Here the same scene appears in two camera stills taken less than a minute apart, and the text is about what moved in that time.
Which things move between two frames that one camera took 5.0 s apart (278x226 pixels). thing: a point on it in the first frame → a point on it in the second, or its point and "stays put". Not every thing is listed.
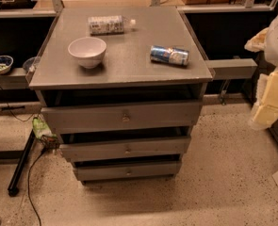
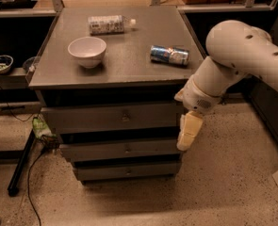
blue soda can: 170,55 stays put
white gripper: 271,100 → 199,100
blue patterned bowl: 2,64 stays put
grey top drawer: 115,117 stays put
